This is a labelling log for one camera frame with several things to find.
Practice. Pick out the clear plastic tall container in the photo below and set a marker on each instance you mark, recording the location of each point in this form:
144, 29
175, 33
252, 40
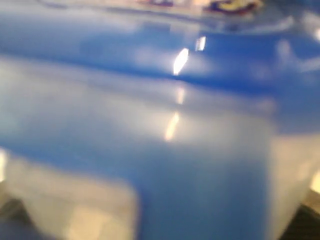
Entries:
95, 155

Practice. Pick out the blue plastic lid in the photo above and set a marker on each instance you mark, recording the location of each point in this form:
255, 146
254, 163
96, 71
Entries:
248, 47

